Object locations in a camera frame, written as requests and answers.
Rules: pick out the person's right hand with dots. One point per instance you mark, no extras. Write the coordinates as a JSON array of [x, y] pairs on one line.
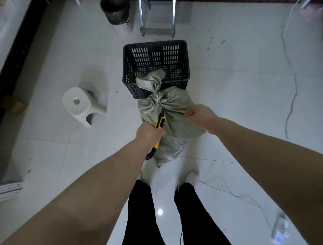
[[201, 117]]

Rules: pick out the person's left hand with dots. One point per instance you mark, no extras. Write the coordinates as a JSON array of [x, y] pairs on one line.
[[149, 133]]

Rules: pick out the person's right thumb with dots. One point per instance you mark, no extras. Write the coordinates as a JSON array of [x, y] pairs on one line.
[[189, 113]]

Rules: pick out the grey-green woven sack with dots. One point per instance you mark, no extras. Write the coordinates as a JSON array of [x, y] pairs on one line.
[[174, 118]]

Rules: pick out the yellow black utility knife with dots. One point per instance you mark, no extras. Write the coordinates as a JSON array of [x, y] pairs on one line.
[[159, 131]]

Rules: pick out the person's right forearm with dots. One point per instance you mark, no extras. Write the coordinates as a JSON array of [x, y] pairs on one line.
[[275, 164]]

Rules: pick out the person's left forearm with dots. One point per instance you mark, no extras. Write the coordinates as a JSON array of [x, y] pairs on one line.
[[83, 194]]

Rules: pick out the person's right white shoe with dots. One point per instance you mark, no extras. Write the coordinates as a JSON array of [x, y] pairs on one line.
[[191, 177]]

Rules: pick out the person's white shoe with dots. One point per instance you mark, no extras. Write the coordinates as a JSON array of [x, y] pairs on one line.
[[141, 175], [191, 177]]

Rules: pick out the black plastic crate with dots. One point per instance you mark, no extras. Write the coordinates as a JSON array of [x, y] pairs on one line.
[[156, 58]]

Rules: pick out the person's left white shoe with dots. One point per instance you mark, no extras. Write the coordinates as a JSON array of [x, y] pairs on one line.
[[141, 175]]

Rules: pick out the person's right leg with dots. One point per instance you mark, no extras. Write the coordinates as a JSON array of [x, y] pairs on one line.
[[196, 217]]

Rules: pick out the person's leg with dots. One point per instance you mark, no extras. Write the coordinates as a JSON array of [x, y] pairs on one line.
[[143, 214], [196, 217]]

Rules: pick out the white plastic stool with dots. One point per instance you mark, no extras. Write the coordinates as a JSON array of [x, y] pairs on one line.
[[80, 104]]

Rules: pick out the person's left leg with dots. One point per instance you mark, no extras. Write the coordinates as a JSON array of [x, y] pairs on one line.
[[143, 214]]

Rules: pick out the black trash bin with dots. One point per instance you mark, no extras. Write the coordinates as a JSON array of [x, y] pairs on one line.
[[116, 11]]

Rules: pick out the white power strip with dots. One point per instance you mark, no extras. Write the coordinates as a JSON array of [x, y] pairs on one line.
[[279, 228]]

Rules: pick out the brown cardboard piece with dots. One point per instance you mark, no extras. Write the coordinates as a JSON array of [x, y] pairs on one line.
[[15, 105]]

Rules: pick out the metal ladder frame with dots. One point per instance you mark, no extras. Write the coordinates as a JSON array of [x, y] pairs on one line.
[[157, 22]]

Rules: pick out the white slotted metal rail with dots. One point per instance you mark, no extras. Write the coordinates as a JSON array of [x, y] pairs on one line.
[[8, 190]]

